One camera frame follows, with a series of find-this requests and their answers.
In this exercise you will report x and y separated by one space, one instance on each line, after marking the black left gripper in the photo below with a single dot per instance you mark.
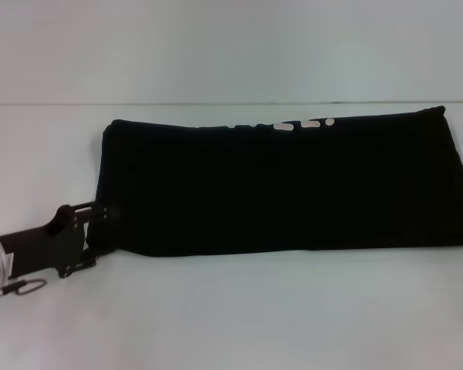
46 243

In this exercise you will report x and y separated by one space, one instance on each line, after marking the black shirt with FREE print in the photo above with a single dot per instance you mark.
285 185

